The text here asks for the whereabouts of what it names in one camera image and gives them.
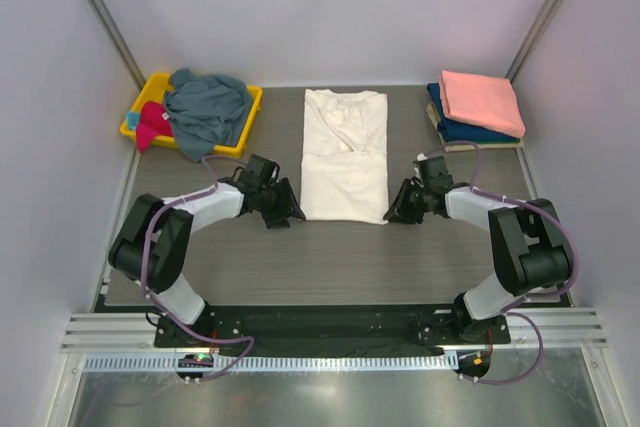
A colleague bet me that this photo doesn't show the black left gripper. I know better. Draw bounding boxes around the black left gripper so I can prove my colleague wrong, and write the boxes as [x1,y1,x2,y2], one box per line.
[257,177,304,228]

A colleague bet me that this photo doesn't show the cream white t shirt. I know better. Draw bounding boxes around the cream white t shirt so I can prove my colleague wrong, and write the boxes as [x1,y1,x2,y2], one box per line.
[300,89,389,225]

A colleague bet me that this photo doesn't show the yellow plastic bin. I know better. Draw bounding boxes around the yellow plastic bin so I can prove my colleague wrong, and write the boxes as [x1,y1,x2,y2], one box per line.
[119,71,265,158]

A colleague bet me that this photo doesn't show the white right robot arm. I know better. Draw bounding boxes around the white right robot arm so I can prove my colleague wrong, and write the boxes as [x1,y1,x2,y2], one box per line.
[384,156,575,343]

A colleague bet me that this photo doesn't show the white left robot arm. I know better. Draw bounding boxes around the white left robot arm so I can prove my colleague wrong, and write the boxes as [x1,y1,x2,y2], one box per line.
[108,155,306,347]

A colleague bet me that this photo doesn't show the folded navy blue t shirt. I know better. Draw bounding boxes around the folded navy blue t shirt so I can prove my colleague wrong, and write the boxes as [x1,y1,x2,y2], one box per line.
[426,83,517,142]

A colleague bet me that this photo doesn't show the folded beige t shirt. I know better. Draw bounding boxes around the folded beige t shirt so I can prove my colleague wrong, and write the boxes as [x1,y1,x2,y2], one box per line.
[426,102,524,152]

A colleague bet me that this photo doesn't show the grey blue t shirt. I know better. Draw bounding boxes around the grey blue t shirt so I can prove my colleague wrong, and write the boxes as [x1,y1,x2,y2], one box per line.
[163,68,253,162]

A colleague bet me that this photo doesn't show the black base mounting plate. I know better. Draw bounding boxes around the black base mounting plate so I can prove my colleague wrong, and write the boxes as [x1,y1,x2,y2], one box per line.
[154,302,512,359]

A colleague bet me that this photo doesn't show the folded pink t shirt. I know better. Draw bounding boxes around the folded pink t shirt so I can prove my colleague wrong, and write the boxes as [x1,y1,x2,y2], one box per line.
[438,70,526,138]

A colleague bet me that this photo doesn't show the magenta red t shirt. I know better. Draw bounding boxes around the magenta red t shirt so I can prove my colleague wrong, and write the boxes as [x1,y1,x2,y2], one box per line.
[135,102,172,153]

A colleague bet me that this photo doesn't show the light blue cloth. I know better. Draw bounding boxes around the light blue cloth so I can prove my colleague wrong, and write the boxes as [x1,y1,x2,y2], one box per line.
[126,111,140,131]

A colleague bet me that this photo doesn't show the white slotted cable duct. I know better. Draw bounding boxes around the white slotted cable duct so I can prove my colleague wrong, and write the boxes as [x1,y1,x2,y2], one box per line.
[83,351,458,374]

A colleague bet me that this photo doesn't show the aluminium frame rail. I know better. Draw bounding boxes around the aluminium frame rail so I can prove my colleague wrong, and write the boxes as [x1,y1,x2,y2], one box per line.
[60,307,608,354]

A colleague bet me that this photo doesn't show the right aluminium corner post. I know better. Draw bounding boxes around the right aluminium corner post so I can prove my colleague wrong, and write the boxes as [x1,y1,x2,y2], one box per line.
[506,0,564,83]

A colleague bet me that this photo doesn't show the aluminium corner post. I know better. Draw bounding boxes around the aluminium corner post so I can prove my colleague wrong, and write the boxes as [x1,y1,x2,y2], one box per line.
[506,0,564,83]
[87,0,146,90]

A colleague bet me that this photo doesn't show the left aluminium corner post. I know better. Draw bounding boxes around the left aluminium corner post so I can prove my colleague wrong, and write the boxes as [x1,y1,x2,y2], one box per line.
[87,0,146,90]

